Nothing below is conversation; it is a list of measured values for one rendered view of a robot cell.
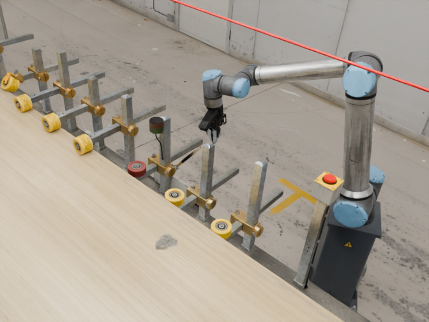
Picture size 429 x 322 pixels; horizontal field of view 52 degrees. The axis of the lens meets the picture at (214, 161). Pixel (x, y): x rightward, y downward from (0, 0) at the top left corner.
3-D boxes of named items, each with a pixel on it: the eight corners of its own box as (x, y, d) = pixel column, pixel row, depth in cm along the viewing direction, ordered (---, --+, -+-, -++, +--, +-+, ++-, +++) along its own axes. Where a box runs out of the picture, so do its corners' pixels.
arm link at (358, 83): (375, 212, 204) (388, 55, 166) (365, 235, 191) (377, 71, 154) (342, 205, 211) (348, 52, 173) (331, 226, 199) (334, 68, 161)
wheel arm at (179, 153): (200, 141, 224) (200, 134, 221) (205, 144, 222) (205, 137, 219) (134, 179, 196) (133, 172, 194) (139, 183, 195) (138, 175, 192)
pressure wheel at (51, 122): (53, 109, 207) (62, 122, 206) (50, 118, 213) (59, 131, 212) (41, 113, 203) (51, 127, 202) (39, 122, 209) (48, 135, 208)
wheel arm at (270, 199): (276, 193, 198) (278, 186, 195) (283, 197, 196) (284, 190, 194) (212, 245, 171) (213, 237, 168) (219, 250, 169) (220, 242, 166)
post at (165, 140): (165, 197, 215) (165, 113, 186) (170, 201, 213) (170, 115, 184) (159, 201, 213) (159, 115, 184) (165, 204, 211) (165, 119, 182)
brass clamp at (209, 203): (194, 191, 198) (195, 183, 195) (217, 206, 191) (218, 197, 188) (185, 197, 194) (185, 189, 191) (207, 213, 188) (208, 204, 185)
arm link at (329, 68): (387, 43, 175) (242, 61, 214) (380, 53, 166) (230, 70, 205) (390, 71, 180) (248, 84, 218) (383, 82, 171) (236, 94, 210)
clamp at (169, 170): (156, 161, 208) (155, 153, 205) (175, 174, 201) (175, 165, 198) (147, 167, 205) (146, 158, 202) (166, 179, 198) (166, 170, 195)
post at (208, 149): (202, 225, 203) (208, 140, 174) (208, 229, 201) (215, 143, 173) (197, 229, 201) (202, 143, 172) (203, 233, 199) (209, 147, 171)
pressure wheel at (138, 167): (138, 177, 202) (137, 157, 195) (150, 185, 198) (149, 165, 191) (124, 184, 197) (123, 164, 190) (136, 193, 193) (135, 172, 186)
